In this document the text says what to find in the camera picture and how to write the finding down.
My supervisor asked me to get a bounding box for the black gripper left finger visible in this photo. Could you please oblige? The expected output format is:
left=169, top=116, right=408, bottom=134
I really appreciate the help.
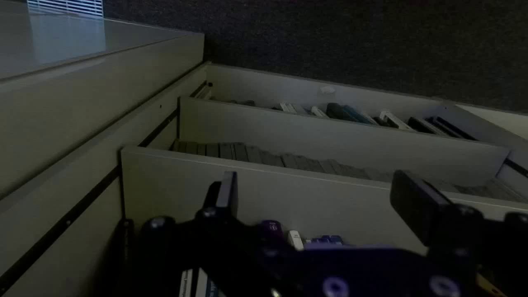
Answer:
left=200, top=170, right=240, bottom=220

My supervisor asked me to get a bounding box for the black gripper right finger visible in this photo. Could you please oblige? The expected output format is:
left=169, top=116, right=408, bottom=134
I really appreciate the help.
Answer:
left=390, top=170, right=461, bottom=253

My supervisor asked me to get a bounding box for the black slim book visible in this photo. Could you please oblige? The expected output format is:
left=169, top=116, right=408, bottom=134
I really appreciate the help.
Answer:
left=426, top=114, right=477, bottom=142

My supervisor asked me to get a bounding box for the white slim book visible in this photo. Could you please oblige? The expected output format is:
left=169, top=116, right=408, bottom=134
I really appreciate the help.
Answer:
left=377, top=108, right=418, bottom=134

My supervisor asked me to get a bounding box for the dark teal book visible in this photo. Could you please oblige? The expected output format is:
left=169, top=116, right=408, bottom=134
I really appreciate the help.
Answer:
left=324, top=101, right=382, bottom=127

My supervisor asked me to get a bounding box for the grey metal bookshelf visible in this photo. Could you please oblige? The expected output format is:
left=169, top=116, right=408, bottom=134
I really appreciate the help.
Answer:
left=118, top=61, right=528, bottom=261

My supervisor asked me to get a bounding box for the grey cabinet end panel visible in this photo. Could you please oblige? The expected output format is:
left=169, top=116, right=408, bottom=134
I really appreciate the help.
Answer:
left=0, top=0, right=213, bottom=297

